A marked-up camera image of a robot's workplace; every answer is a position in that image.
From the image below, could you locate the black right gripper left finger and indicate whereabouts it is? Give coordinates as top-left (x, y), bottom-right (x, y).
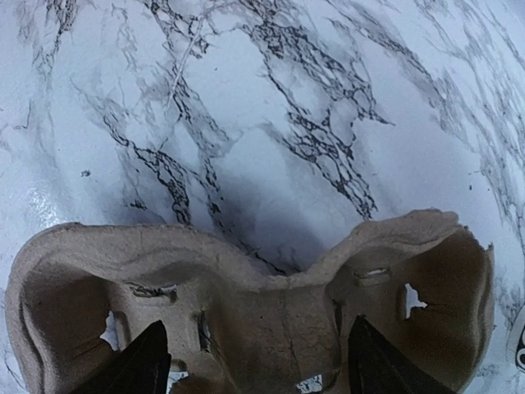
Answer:
top-left (98, 320), bottom-right (171, 394)

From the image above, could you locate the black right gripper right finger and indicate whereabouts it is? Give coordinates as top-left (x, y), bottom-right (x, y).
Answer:
top-left (348, 315), bottom-right (452, 394)

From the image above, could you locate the brown cardboard cup carrier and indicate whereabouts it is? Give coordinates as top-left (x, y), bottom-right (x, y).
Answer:
top-left (5, 209), bottom-right (494, 393)

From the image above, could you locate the stack of black paper cups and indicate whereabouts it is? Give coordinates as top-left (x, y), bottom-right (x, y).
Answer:
top-left (507, 314), bottom-right (524, 373)

